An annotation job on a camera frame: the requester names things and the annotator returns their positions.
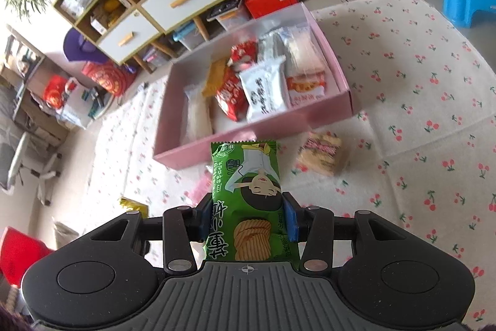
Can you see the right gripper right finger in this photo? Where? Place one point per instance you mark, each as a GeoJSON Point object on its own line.
{"type": "Point", "coordinates": [313, 226]}

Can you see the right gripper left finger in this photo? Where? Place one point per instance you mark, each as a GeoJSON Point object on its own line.
{"type": "Point", "coordinates": [180, 227]}

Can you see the yellow biscuit snack pack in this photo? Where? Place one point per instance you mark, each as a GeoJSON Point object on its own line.
{"type": "Point", "coordinates": [130, 205]}

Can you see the green chips snack pack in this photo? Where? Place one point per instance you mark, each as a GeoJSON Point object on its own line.
{"type": "Point", "coordinates": [248, 221]}

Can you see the clear rice cracker pack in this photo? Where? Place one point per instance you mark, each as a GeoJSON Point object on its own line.
{"type": "Point", "coordinates": [198, 123]}

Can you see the orange white cookie pack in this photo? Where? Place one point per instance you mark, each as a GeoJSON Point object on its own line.
{"type": "Point", "coordinates": [306, 88]}

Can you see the red strawberry snack pack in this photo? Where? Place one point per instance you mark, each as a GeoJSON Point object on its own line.
{"type": "Point", "coordinates": [231, 97]}

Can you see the white monkey biscuit pack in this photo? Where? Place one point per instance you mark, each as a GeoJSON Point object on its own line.
{"type": "Point", "coordinates": [265, 87]}

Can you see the golden snack pack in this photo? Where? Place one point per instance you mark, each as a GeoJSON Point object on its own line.
{"type": "Point", "coordinates": [215, 77]}

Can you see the long white snack bar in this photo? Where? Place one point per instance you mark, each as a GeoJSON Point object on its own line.
{"type": "Point", "coordinates": [270, 46]}

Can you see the brown cracker pack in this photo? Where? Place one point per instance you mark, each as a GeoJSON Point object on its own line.
{"type": "Point", "coordinates": [323, 153]}

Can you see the pink cardboard box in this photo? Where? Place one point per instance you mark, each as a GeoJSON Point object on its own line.
{"type": "Point", "coordinates": [308, 52]}

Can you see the white shopping bag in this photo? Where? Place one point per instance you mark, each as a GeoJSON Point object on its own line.
{"type": "Point", "coordinates": [73, 103]}

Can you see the red drum toy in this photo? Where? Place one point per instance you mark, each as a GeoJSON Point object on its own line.
{"type": "Point", "coordinates": [111, 77]}

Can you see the clear storage bin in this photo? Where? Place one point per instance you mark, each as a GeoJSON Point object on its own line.
{"type": "Point", "coordinates": [188, 35]}

